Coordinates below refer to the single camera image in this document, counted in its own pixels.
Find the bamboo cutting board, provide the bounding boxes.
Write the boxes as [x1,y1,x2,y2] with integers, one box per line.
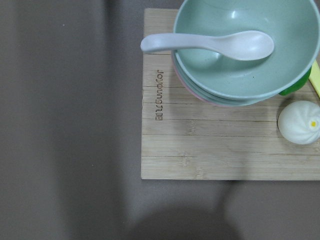
[141,8,320,181]

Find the white ceramic spoon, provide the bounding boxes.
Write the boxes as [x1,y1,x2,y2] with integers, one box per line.
[140,30,275,61]

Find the white steamed bun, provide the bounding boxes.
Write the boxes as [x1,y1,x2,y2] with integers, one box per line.
[277,100,320,145]

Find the green lime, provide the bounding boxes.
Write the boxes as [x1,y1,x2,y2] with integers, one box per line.
[279,68,312,96]

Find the yellow plastic knife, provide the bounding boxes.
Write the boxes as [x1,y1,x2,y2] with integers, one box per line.
[309,60,320,97]

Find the green stacked bowls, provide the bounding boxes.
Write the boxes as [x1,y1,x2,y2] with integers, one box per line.
[172,0,320,105]

